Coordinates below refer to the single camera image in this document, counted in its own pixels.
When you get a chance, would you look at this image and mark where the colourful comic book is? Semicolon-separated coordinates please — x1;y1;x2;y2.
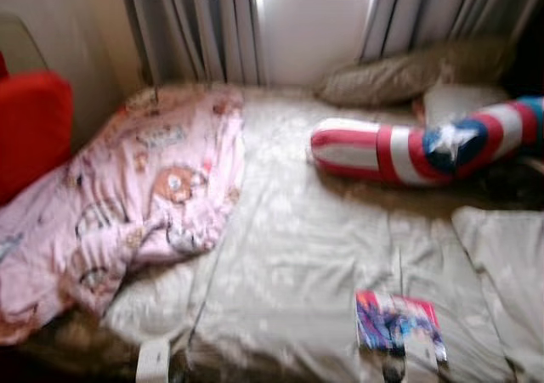
354;290;449;364

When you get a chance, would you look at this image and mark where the pink cartoon print quilt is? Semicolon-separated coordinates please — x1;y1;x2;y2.
0;84;247;346

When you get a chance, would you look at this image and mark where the red white blue star bolster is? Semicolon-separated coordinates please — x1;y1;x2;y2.
309;94;544;187

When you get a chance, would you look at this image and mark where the dark brown plush toy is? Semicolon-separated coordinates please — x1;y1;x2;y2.
480;155;544;207

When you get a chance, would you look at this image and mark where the plain cream pillow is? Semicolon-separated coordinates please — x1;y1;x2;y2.
421;82;511;129

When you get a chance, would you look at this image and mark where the olive beige pillow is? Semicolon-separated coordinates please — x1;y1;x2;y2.
316;37;515;108

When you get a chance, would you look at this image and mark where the grey striped curtain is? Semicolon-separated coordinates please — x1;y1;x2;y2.
117;0;264;87
359;0;544;61

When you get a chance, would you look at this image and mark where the large red cushion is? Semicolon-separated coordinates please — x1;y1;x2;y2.
0;52;75;206

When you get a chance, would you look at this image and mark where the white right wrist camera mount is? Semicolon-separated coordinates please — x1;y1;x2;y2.
406;339;441;383

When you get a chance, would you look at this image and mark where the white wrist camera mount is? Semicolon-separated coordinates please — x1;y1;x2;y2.
136;339;171;383
406;339;441;383

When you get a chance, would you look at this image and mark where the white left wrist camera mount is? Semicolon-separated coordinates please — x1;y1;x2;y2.
136;339;171;383

